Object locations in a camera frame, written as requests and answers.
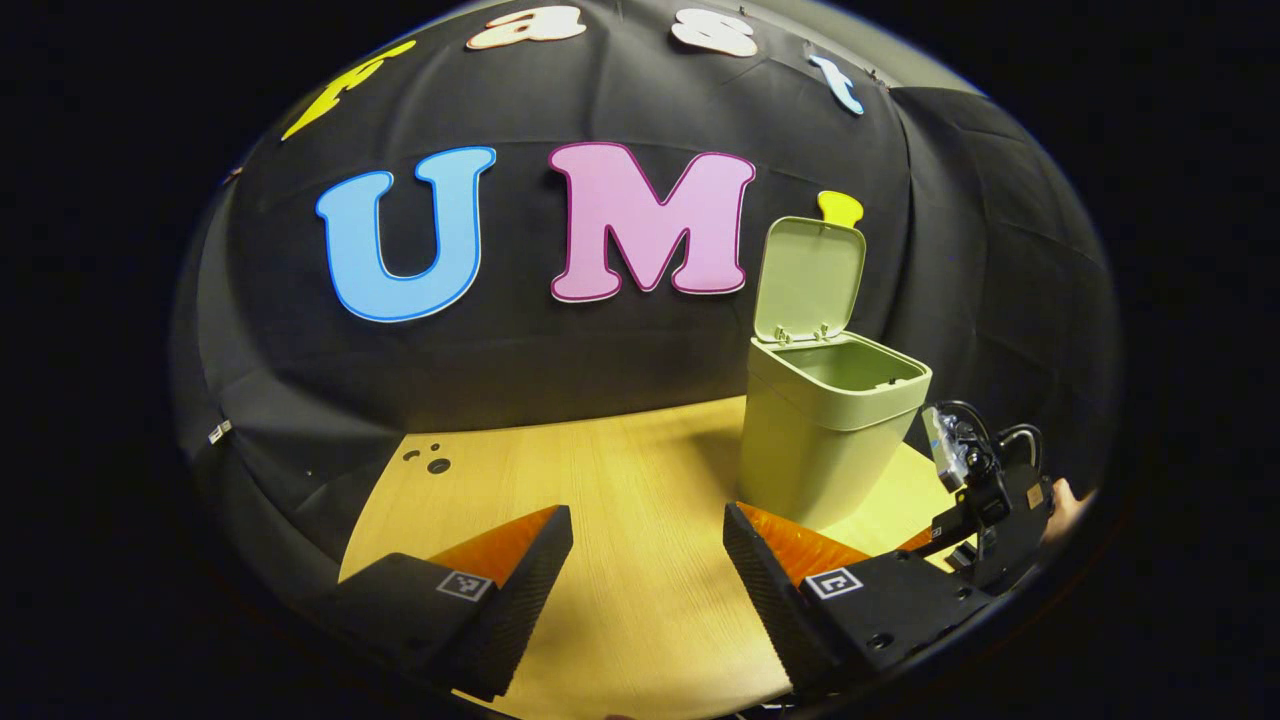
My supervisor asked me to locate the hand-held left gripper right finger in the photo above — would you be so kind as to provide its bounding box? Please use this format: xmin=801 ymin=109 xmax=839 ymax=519
xmin=722 ymin=502 xmax=1001 ymax=696

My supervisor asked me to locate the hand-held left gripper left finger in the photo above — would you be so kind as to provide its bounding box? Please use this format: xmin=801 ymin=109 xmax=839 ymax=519
xmin=300 ymin=505 xmax=574 ymax=701

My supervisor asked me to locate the green desktop garbage bin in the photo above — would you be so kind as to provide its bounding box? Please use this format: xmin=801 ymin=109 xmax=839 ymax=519
xmin=738 ymin=216 xmax=933 ymax=531

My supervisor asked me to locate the wooden desktop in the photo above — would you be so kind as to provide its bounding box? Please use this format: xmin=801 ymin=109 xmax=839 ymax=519
xmin=338 ymin=395 xmax=986 ymax=720

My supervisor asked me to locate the black backdrop cloth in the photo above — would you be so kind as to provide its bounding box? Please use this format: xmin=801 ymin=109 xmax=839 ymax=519
xmin=170 ymin=0 xmax=1121 ymax=601

